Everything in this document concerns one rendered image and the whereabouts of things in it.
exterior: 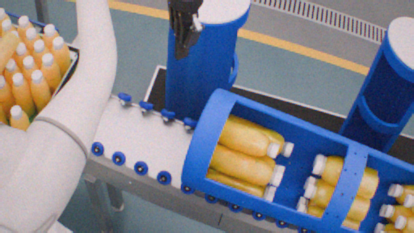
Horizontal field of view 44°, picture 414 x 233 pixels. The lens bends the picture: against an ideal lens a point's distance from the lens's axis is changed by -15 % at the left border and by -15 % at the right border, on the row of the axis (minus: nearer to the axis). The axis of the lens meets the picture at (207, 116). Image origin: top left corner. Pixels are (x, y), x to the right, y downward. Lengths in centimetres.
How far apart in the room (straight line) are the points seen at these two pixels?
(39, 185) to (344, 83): 266
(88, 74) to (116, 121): 105
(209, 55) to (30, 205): 148
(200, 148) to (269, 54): 176
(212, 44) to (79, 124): 132
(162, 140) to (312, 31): 176
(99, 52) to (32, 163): 22
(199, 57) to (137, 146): 46
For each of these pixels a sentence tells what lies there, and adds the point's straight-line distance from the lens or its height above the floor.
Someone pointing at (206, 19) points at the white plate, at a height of 104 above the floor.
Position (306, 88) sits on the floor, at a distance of 315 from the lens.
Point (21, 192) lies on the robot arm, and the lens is 72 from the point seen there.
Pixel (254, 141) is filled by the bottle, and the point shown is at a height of 119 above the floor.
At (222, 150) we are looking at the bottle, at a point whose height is 115.
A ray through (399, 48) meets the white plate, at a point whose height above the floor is 104.
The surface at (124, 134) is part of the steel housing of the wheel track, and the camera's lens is 185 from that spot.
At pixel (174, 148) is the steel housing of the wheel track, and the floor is 93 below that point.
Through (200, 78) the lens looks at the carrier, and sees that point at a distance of 223.
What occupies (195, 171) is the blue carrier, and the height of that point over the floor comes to 115.
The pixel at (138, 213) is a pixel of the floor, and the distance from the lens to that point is 272.
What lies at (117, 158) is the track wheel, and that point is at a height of 97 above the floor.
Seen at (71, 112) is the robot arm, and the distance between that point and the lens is 78.
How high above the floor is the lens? 254
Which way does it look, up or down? 59 degrees down
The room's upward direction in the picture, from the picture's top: 9 degrees clockwise
